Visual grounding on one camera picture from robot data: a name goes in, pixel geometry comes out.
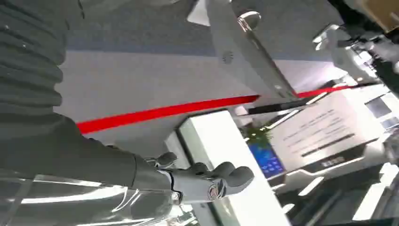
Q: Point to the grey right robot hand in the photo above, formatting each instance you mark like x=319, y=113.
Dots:
x=78, y=156

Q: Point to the ribbed grey right arm sleeve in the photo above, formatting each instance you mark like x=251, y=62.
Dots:
x=28, y=62

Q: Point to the white pillar counter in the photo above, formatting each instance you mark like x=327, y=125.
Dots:
x=224, y=149

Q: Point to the green potted plant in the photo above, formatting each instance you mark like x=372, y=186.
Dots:
x=257, y=134

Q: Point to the blue display screen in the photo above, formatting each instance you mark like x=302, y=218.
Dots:
x=267, y=160

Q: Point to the grey metal table leg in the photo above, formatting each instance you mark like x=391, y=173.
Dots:
x=246, y=53

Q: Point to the white text sign board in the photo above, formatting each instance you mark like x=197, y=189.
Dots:
x=321, y=131

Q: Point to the white machine with black parts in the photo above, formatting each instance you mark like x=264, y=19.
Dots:
x=349, y=53

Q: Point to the brown cardboard box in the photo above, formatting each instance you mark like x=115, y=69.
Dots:
x=382, y=12

